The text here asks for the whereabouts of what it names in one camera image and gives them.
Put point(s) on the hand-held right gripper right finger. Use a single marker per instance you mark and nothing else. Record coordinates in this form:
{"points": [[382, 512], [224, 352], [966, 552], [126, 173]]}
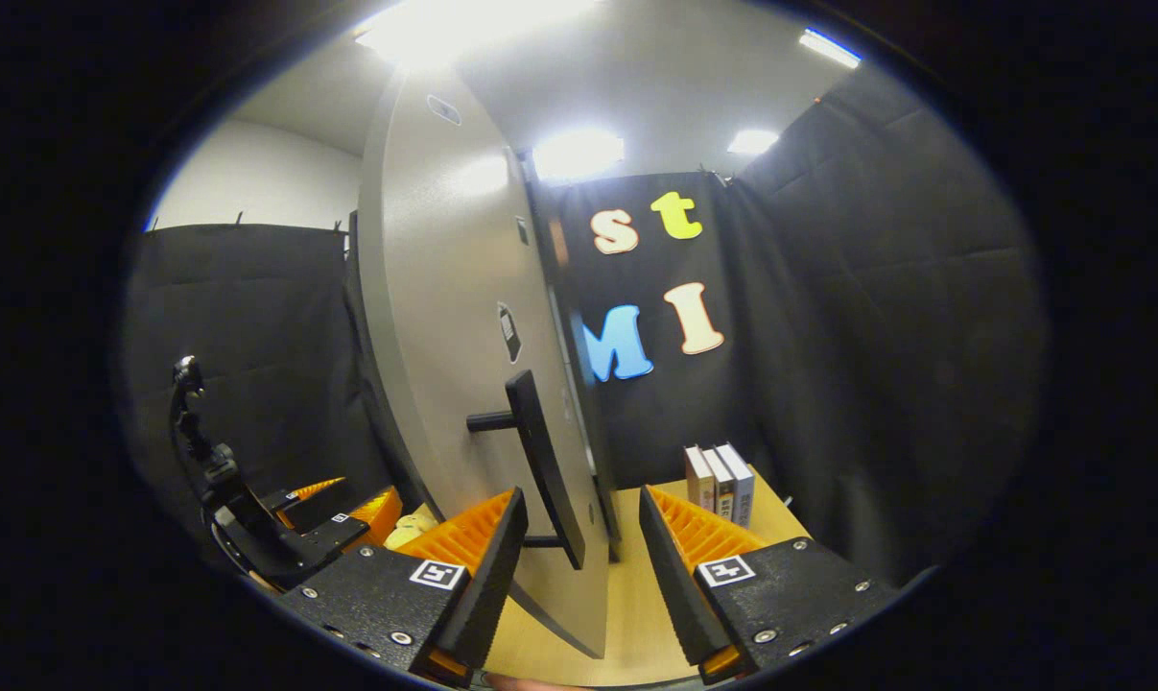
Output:
{"points": [[670, 576]]}

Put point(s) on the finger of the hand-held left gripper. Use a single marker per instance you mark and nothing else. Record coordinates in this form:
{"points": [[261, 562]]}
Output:
{"points": [[339, 537], [295, 504]]}

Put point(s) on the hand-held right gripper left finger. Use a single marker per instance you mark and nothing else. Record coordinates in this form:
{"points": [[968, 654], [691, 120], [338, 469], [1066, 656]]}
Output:
{"points": [[487, 585]]}

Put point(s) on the grey cabinet door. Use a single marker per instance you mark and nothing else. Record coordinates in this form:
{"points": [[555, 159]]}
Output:
{"points": [[444, 288]]}

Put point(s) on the dark grey cabinet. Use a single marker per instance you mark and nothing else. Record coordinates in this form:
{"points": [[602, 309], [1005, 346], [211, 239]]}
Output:
{"points": [[561, 288]]}

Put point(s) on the pale yellow plush toy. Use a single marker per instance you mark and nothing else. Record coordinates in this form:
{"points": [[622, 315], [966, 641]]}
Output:
{"points": [[411, 530]]}

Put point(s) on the brown spine book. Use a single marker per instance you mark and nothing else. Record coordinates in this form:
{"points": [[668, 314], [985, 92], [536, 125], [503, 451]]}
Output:
{"points": [[698, 480]]}

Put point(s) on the white spine book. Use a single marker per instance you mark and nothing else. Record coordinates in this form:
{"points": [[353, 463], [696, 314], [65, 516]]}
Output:
{"points": [[740, 485]]}

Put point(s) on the black backdrop cloth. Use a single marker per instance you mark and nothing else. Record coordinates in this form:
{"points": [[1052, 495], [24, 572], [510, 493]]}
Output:
{"points": [[876, 288]]}

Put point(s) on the ceiling light panel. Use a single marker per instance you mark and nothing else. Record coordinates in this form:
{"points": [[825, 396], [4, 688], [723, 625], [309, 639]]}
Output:
{"points": [[830, 48], [578, 155], [463, 29], [753, 142]]}

